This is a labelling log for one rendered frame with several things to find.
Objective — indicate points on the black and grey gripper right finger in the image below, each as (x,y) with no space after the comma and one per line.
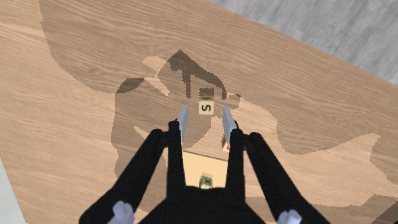
(285,202)

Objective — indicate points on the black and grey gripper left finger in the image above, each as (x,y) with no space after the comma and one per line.
(119,204)

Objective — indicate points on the tan flat mat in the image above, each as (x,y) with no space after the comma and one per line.
(196,166)

